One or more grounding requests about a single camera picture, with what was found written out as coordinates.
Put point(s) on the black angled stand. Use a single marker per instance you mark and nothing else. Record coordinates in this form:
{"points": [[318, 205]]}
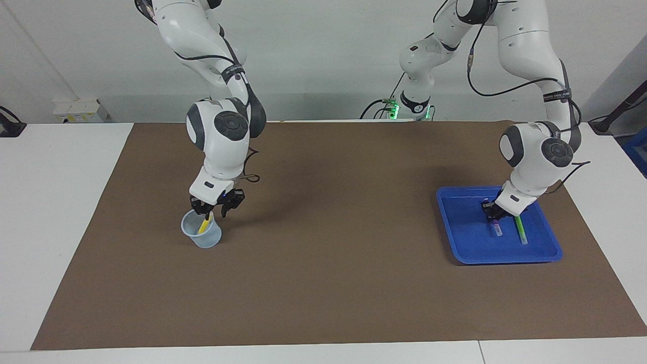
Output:
{"points": [[604, 124]]}

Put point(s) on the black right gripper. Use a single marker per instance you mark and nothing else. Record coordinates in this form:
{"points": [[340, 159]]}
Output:
{"points": [[217, 204]]}

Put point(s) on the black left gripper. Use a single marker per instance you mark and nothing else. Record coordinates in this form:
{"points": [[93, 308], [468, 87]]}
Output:
{"points": [[495, 210]]}

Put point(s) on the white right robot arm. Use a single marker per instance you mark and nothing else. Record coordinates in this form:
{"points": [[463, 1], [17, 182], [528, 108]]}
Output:
{"points": [[225, 151]]}

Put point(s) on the green pen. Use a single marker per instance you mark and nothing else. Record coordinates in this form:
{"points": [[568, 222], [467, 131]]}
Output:
{"points": [[521, 231]]}

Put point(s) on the blue crate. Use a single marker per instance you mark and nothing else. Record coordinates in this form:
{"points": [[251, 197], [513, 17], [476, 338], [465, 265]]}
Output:
{"points": [[639, 151]]}

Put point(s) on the brown table mat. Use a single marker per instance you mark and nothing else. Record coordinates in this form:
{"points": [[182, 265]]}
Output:
{"points": [[323, 278]]}

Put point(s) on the clear plastic cup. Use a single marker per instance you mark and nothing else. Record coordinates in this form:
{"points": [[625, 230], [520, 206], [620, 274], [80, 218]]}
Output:
{"points": [[207, 241]]}

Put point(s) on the black stand base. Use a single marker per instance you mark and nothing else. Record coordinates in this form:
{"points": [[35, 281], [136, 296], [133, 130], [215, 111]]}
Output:
{"points": [[10, 129]]}

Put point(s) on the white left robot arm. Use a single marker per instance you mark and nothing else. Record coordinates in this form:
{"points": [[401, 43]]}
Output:
{"points": [[530, 167]]}

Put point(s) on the yellow pen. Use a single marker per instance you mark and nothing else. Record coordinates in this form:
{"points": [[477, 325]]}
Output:
{"points": [[203, 226]]}

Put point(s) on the purple pen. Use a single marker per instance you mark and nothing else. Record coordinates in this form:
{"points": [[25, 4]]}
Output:
{"points": [[497, 228]]}

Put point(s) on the blue plastic tray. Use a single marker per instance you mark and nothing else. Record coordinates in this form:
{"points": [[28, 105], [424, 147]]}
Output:
{"points": [[470, 242]]}

